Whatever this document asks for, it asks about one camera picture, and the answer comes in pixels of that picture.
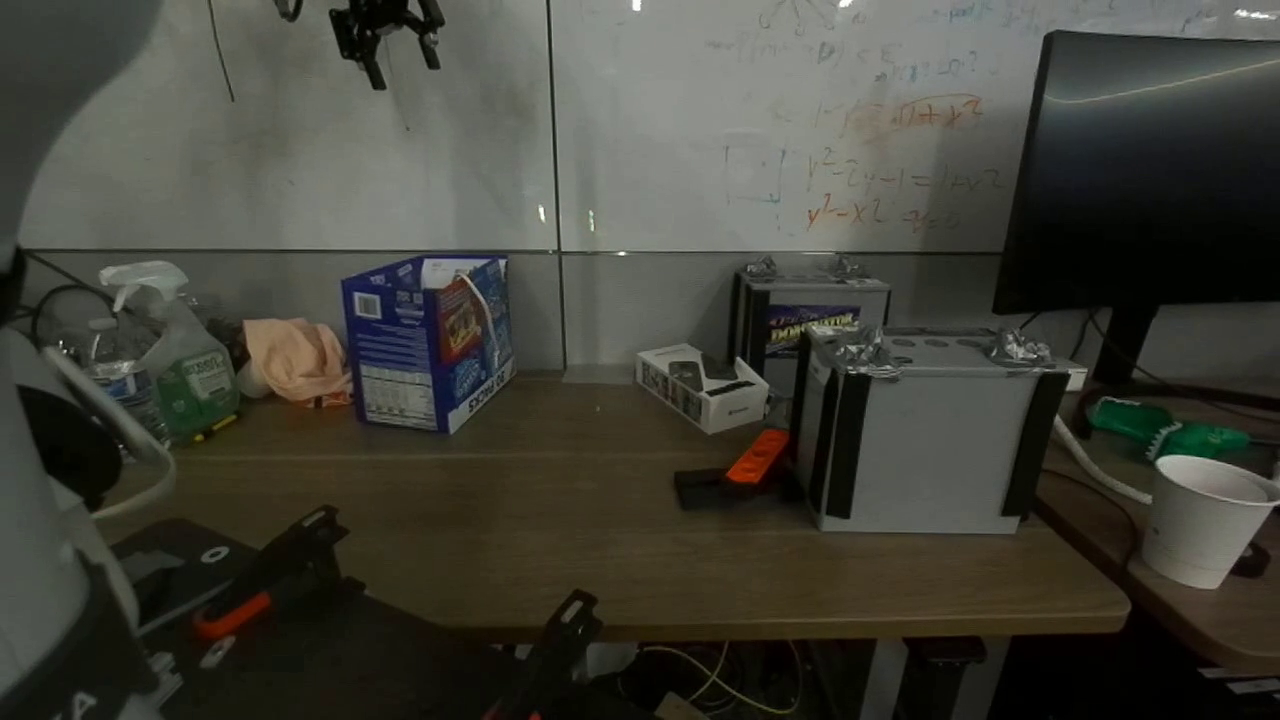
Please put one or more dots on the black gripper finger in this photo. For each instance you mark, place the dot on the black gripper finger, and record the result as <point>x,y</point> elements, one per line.
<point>373,72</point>
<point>430,48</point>

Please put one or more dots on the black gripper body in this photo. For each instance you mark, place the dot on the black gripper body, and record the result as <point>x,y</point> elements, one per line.
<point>367,23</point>

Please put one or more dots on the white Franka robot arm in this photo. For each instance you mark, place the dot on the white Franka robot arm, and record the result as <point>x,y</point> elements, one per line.
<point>67,609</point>

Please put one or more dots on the blue cardboard box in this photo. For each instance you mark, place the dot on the blue cardboard box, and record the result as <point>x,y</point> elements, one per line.
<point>430,340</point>

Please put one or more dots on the rear grey metal box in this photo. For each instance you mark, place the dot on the rear grey metal box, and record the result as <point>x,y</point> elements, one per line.
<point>782,296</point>

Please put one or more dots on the grey metal box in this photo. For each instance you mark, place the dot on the grey metal box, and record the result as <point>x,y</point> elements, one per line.
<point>929,433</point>
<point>782,296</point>

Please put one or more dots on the pink crumpled cloth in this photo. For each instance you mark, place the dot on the pink crumpled cloth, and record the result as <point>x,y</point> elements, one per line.
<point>299,361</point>

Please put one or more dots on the green spray bottle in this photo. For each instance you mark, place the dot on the green spray bottle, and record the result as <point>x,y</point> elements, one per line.
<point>187,369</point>

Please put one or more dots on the orange black tool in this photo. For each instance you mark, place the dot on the orange black tool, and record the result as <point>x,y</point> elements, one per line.
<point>740,479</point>

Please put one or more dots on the black computer monitor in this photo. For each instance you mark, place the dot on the black computer monitor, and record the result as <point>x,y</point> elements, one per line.
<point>1148,173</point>

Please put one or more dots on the green plastic object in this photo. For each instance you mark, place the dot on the green plastic object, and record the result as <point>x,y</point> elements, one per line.
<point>1159,433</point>

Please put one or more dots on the white paper cup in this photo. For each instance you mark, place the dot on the white paper cup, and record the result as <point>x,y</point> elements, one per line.
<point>1203,518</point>

